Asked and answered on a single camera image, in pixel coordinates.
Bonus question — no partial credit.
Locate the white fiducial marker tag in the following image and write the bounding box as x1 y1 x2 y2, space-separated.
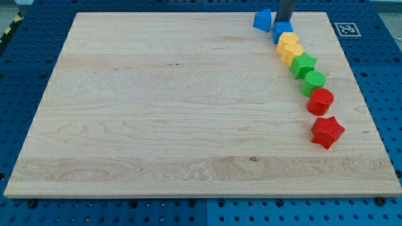
335 22 361 37

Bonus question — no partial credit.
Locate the red cylinder block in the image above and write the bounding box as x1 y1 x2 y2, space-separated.
307 88 334 116

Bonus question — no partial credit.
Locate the light wooden board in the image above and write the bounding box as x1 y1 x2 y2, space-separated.
4 12 401 199

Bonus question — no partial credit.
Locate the yellow heart block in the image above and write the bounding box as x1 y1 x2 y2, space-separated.
281 43 303 67

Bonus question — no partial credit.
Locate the blue triangle block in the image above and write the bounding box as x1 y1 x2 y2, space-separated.
253 9 271 32

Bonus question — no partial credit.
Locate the red star block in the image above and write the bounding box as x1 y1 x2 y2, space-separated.
311 116 345 149

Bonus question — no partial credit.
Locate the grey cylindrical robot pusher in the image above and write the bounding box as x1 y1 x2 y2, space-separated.
274 0 296 23

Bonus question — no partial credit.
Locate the yellow pentagon block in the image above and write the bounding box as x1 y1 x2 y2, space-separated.
276 32 299 54

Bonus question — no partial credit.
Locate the green cylinder block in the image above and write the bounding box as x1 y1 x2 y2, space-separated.
300 71 327 97

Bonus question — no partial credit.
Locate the green star block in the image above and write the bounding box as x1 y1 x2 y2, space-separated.
290 53 317 80

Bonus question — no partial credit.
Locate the black yellow hazard tape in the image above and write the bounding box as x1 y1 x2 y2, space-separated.
1 12 24 45

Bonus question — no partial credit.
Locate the blue cube block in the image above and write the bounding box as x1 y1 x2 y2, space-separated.
273 21 293 45

